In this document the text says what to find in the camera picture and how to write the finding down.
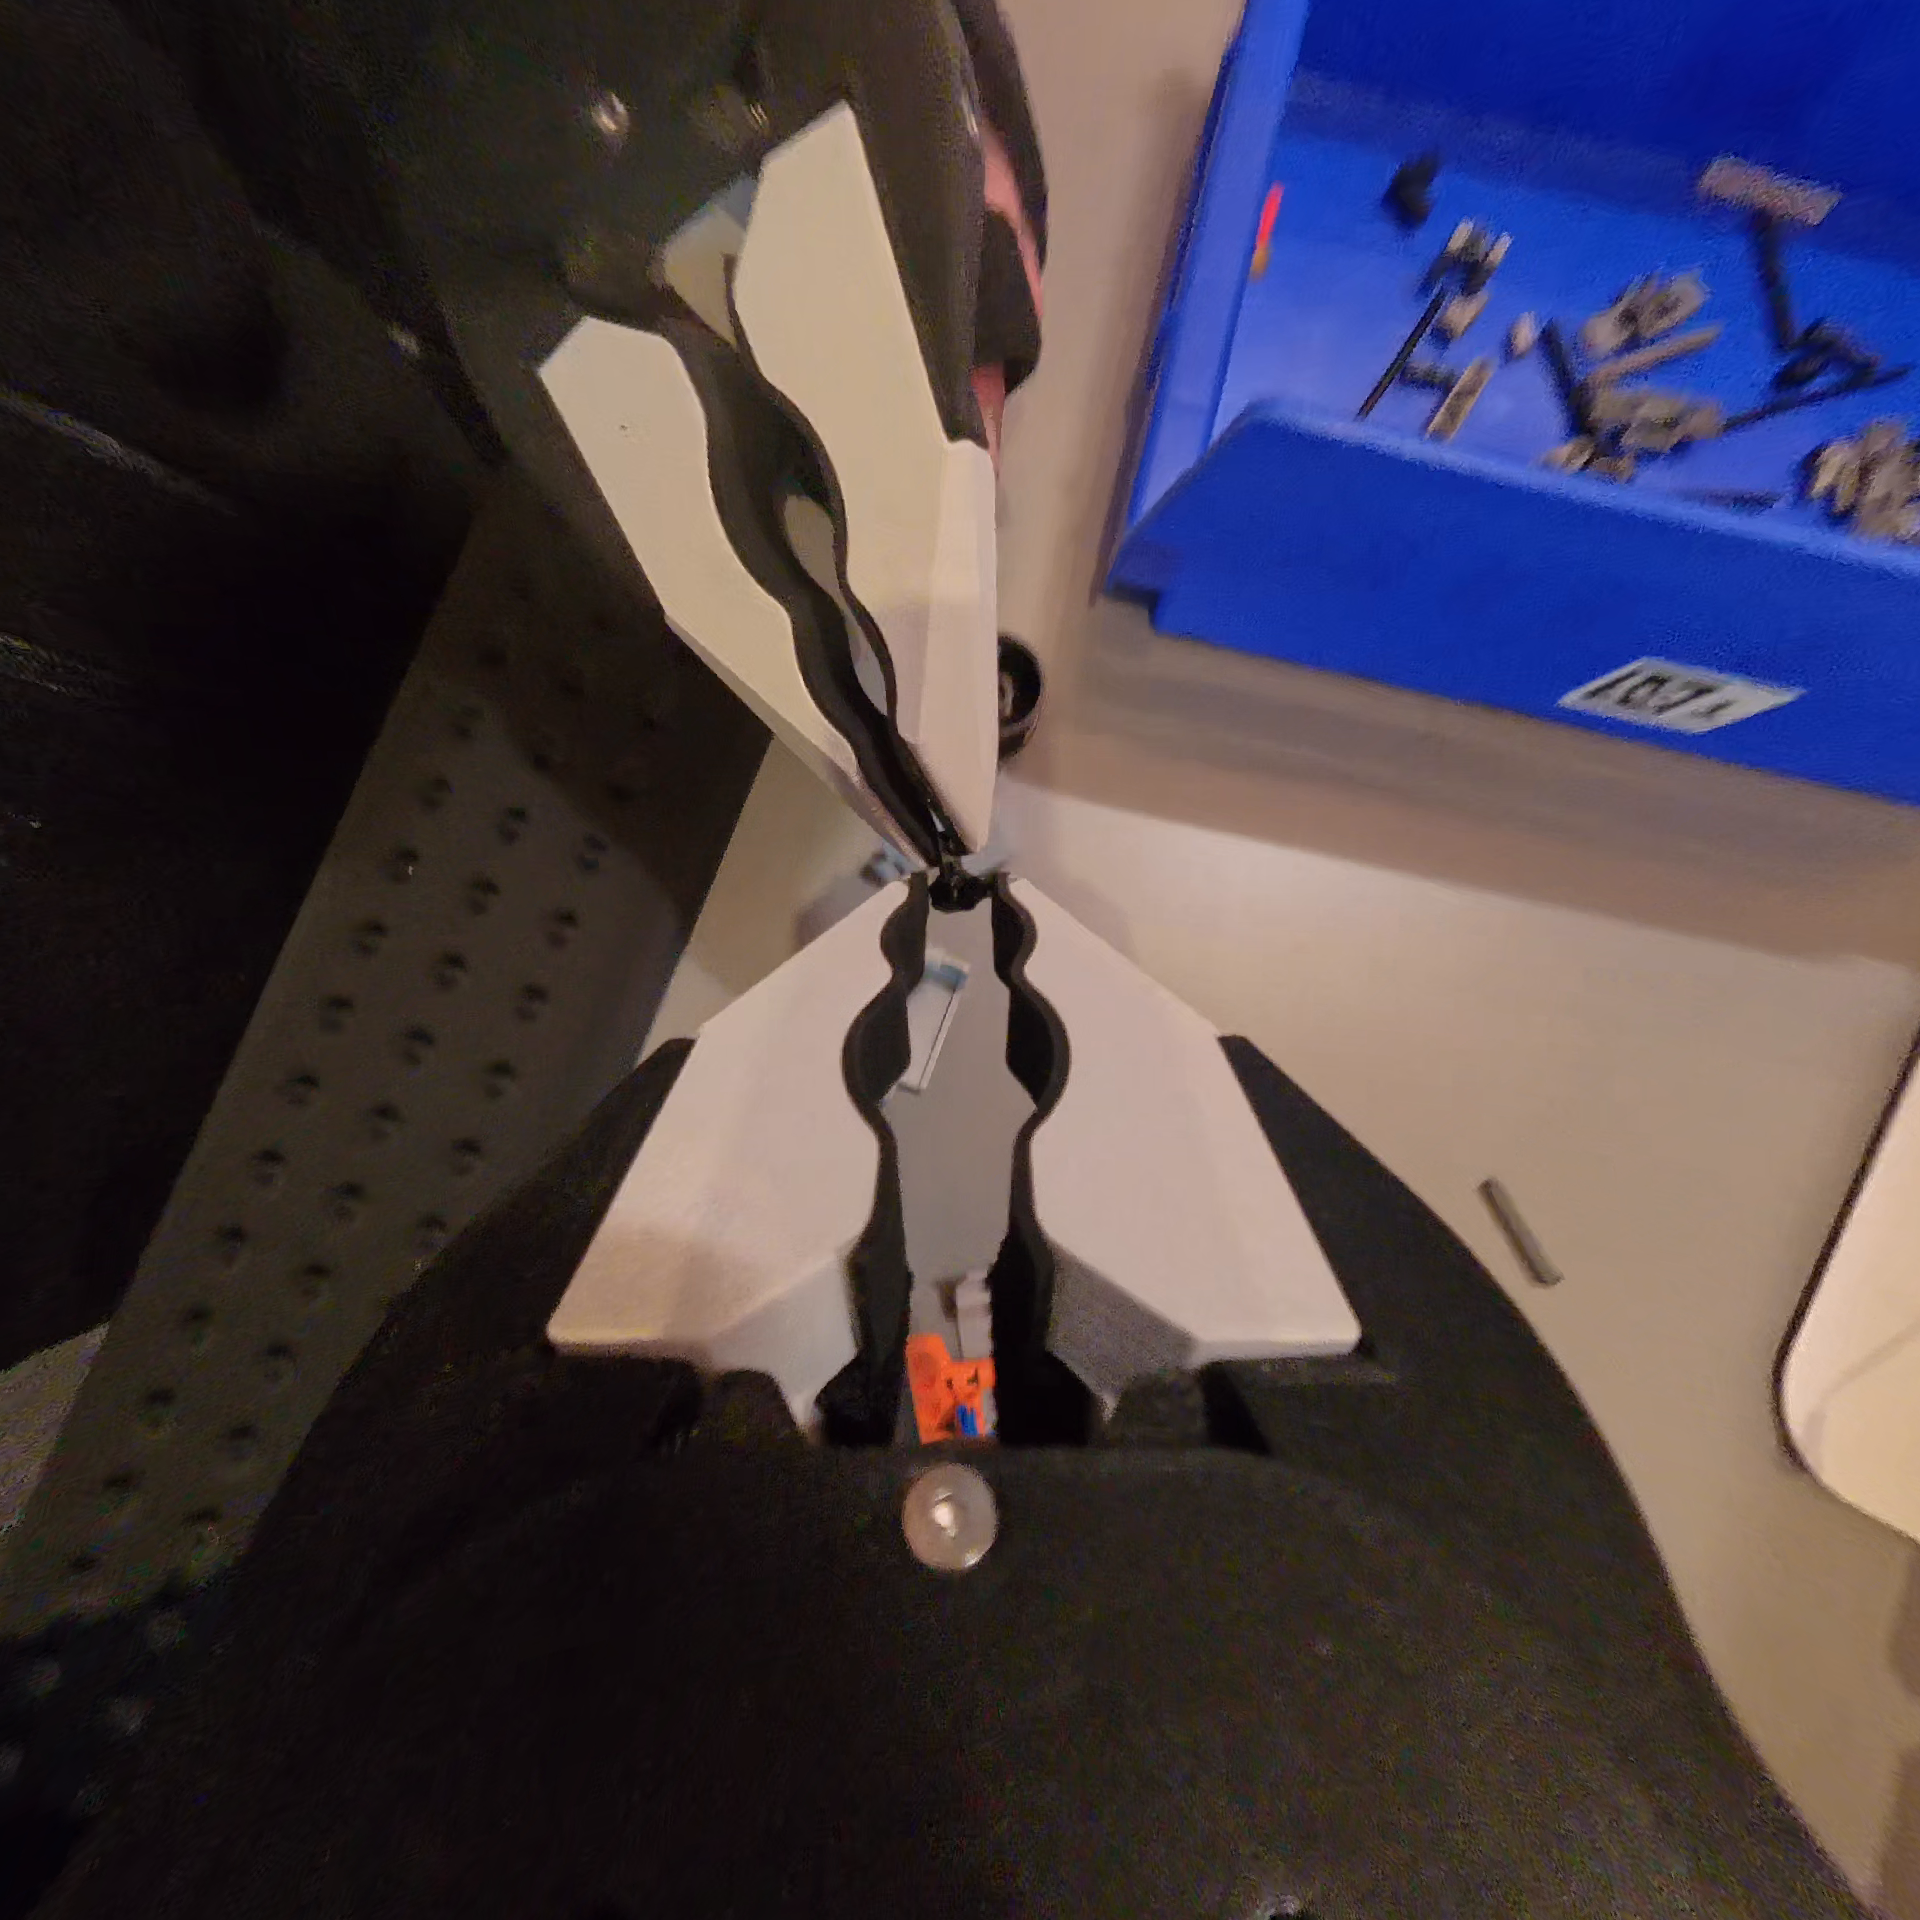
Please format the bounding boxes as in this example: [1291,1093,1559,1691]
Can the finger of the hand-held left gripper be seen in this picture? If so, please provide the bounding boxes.
[538,187,947,874]
[727,103,1001,864]

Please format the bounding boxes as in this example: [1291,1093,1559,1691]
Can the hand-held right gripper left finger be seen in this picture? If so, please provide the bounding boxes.
[547,878,922,1450]

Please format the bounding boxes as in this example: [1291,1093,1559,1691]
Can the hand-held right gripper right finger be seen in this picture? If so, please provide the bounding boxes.
[990,878,1363,1450]

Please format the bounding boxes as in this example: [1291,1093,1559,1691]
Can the grey orange brick assembly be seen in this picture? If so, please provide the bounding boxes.
[901,1266,1001,1448]

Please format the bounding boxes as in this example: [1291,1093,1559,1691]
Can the blue plastic bin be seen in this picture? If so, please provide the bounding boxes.
[1101,0,1920,813]

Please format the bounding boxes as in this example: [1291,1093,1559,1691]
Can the person's left hand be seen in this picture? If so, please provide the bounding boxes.
[972,128,1046,449]

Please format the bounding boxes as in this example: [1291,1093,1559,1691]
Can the short dark grey axle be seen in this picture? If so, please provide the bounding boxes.
[1477,1178,1565,1290]

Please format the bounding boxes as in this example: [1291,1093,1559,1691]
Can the black foam mat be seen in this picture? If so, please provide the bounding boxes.
[0,487,775,1920]

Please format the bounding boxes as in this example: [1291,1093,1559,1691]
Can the long thin black axle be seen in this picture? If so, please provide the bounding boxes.
[1354,294,1451,425]

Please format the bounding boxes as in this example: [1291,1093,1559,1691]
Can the white board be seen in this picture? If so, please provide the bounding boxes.
[1773,1035,1920,1547]

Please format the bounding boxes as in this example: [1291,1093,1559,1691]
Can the grey bent liftarm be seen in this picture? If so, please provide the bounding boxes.
[1546,392,1729,474]
[1581,271,1713,354]

